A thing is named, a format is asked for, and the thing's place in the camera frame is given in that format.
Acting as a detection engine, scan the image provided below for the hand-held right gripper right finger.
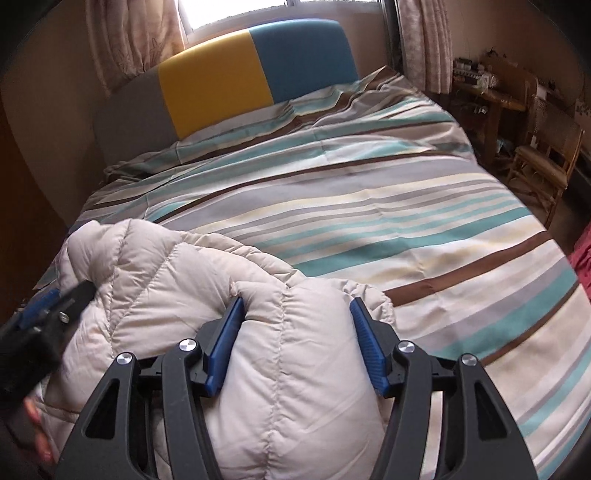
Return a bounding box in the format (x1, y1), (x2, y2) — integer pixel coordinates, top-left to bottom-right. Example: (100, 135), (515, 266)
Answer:
(348, 296), (539, 480)

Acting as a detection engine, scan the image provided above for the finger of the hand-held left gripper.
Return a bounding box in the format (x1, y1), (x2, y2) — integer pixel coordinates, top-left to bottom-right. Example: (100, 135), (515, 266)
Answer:
(9, 307), (70, 337)
(33, 280), (96, 319)

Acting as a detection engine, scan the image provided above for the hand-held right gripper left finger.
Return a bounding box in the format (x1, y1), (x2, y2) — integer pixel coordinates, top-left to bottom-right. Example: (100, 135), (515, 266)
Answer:
(53, 295), (245, 480)

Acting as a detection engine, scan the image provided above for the beige down jacket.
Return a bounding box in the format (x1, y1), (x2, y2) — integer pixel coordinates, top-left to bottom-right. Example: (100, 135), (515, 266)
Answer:
(28, 219), (398, 480)

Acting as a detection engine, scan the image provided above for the person's left hand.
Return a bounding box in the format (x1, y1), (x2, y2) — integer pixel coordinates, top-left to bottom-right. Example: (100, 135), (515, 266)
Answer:
(21, 396), (57, 463)

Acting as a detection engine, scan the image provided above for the brown wooden wardrobe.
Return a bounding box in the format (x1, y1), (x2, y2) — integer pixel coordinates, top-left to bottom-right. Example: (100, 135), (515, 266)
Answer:
(0, 92), (70, 319)

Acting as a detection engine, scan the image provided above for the striped bed cover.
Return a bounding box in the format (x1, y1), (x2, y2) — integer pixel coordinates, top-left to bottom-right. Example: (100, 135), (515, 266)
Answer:
(34, 65), (585, 480)

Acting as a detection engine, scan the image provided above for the red cloth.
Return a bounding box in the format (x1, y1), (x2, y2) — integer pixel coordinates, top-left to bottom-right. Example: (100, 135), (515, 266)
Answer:
(570, 231), (591, 296)

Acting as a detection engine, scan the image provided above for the grey yellow blue headboard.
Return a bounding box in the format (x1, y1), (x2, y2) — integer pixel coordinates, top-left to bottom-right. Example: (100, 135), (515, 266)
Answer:
(92, 18), (361, 167)

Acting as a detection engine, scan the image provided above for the wooden rattan chair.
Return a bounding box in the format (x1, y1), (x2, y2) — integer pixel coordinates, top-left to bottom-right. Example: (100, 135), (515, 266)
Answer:
(505, 95), (585, 227)

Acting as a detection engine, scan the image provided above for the beige patterned curtain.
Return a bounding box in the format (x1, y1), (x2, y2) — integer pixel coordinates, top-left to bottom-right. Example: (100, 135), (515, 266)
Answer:
(85, 0), (188, 95)
(397, 0), (455, 95)

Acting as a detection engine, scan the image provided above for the wooden side table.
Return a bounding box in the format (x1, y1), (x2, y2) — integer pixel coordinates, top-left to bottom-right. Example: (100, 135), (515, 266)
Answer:
(450, 55), (539, 162)

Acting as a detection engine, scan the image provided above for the group of small bottles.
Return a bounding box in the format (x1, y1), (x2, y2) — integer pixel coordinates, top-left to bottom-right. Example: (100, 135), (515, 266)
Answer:
(455, 55), (502, 90)

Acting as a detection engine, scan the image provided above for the window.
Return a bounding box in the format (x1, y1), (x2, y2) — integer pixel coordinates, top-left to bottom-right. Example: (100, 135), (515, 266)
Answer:
(178, 0), (384, 47)

